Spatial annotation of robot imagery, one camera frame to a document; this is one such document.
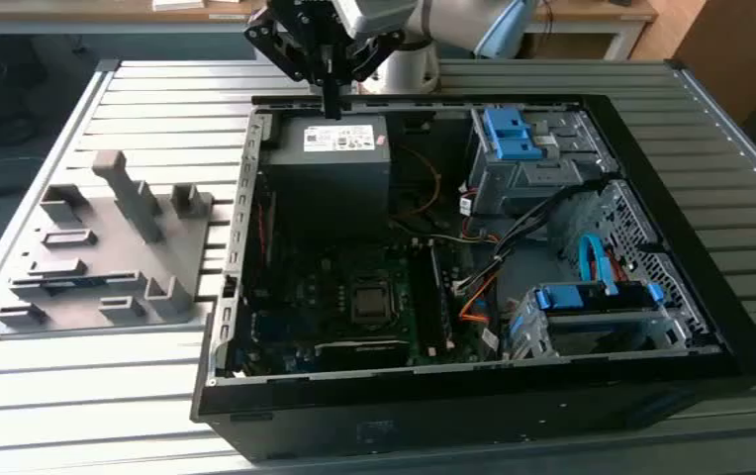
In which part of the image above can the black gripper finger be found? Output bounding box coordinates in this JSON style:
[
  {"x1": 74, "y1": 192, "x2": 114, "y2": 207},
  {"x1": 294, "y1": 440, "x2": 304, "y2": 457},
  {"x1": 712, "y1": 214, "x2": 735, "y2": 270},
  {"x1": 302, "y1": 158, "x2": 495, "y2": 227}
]
[
  {"x1": 329, "y1": 30, "x2": 408, "y2": 120},
  {"x1": 244, "y1": 19, "x2": 333, "y2": 120}
]

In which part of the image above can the blue RAM stick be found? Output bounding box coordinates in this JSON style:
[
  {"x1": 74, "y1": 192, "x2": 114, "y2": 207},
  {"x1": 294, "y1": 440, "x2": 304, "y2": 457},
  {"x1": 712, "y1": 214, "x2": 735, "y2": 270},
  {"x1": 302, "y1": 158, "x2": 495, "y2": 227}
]
[{"x1": 21, "y1": 276, "x2": 136, "y2": 289}]

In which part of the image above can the white box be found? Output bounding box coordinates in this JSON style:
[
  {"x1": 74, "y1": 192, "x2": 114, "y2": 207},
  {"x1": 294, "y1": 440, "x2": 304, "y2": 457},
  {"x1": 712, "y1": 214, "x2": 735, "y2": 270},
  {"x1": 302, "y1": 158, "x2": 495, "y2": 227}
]
[{"x1": 152, "y1": 0, "x2": 209, "y2": 13}]

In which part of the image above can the grey power supply unit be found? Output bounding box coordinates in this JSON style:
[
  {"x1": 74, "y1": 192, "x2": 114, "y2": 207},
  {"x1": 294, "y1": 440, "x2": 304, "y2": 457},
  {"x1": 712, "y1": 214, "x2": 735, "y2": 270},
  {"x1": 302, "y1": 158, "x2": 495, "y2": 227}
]
[{"x1": 261, "y1": 116, "x2": 395, "y2": 227}]

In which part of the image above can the wooden desk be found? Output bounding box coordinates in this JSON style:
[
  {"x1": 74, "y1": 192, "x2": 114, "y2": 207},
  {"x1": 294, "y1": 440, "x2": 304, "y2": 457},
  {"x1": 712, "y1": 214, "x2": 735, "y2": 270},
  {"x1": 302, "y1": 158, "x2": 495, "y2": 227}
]
[{"x1": 0, "y1": 0, "x2": 661, "y2": 61}]

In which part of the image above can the grey metal drive cage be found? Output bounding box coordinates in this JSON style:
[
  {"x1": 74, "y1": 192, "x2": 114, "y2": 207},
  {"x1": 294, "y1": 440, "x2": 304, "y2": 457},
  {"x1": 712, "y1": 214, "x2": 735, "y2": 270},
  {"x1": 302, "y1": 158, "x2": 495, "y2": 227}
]
[{"x1": 467, "y1": 106, "x2": 623, "y2": 218}]

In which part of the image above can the grey plastic parts rack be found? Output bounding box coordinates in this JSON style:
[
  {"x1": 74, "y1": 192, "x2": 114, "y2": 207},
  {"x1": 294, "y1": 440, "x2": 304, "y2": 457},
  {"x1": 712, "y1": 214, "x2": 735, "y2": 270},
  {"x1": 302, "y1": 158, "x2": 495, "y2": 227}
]
[{"x1": 0, "y1": 149, "x2": 232, "y2": 338}]

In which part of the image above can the green motherboard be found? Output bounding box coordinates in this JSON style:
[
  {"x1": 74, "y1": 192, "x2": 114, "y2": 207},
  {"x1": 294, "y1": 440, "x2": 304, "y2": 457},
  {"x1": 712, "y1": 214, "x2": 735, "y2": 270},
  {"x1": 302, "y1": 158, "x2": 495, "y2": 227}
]
[{"x1": 238, "y1": 237, "x2": 505, "y2": 375}]

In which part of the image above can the silver CPU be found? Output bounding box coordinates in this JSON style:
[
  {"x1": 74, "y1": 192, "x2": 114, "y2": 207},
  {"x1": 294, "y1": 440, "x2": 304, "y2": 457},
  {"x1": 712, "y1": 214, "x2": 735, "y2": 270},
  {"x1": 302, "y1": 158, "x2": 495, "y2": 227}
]
[{"x1": 353, "y1": 287, "x2": 391, "y2": 318}]

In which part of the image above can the brown wooden cabinet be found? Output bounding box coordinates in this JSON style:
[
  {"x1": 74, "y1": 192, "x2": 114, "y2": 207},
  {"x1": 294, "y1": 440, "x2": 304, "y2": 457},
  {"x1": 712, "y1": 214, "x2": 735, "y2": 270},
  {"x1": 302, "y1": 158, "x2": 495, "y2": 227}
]
[{"x1": 672, "y1": 0, "x2": 756, "y2": 125}]

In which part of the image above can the blue carrier with black disk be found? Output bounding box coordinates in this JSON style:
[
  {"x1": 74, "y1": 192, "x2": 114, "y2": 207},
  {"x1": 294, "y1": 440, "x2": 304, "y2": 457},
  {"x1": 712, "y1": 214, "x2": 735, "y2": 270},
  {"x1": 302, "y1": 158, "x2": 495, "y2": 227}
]
[{"x1": 533, "y1": 281, "x2": 665, "y2": 314}]

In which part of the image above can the black graphics card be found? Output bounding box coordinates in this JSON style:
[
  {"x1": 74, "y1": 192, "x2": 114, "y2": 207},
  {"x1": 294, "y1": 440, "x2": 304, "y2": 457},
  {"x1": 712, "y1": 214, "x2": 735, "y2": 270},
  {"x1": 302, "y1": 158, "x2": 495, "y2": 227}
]
[{"x1": 314, "y1": 337, "x2": 415, "y2": 371}]

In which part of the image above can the grey metal disk bay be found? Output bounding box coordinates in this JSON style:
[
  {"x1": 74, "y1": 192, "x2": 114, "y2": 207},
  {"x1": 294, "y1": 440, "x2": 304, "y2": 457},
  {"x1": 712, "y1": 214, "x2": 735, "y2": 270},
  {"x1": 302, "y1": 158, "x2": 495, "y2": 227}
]
[{"x1": 501, "y1": 280, "x2": 713, "y2": 360}]

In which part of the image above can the black open PC case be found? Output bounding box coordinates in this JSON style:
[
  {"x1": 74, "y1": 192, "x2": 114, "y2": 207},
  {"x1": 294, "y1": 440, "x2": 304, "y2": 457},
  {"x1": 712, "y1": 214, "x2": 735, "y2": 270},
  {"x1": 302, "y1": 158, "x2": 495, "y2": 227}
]
[{"x1": 190, "y1": 92, "x2": 756, "y2": 464}]

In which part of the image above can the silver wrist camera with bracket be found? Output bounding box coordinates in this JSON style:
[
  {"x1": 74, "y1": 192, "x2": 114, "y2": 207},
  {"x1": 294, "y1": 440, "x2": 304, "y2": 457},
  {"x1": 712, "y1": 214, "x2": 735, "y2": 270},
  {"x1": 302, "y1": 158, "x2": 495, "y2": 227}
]
[{"x1": 329, "y1": 0, "x2": 421, "y2": 40}]

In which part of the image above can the thin orange wire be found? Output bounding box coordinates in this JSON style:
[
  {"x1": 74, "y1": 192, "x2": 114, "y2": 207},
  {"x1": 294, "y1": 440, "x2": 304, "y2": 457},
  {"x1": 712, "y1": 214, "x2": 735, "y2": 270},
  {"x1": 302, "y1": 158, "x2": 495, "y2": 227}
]
[{"x1": 392, "y1": 145, "x2": 444, "y2": 218}]

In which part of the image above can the thin red wire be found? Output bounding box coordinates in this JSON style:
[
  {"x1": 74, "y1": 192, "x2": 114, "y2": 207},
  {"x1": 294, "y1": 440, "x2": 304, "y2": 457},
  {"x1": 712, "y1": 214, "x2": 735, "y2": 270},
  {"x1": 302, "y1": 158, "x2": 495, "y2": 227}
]
[{"x1": 256, "y1": 190, "x2": 276, "y2": 291}]

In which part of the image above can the black cable bundle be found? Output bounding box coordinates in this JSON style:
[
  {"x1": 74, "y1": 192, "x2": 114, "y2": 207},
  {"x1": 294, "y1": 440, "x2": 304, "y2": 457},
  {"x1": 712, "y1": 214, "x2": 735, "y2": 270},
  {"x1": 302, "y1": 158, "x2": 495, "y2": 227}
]
[{"x1": 453, "y1": 178, "x2": 611, "y2": 296}]

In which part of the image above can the blue SATA wire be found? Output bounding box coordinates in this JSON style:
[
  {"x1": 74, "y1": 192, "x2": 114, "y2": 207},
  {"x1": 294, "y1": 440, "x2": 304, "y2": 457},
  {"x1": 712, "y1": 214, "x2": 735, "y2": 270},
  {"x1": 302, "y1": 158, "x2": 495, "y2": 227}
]
[{"x1": 577, "y1": 233, "x2": 621, "y2": 297}]

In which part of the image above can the orange wire bundle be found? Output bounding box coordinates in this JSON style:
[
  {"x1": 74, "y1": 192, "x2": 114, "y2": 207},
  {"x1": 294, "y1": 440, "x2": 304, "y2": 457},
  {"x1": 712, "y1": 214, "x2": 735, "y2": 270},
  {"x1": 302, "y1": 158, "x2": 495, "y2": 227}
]
[{"x1": 457, "y1": 295, "x2": 493, "y2": 326}]

